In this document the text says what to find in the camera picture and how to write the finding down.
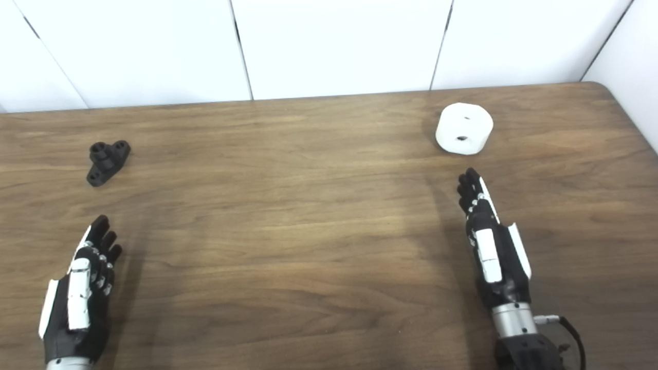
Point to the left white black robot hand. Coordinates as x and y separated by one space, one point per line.
77 293

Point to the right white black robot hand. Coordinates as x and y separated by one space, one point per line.
496 257

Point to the black flanged holder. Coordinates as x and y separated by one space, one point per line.
105 163

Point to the round white plastic piece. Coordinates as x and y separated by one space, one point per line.
462 128

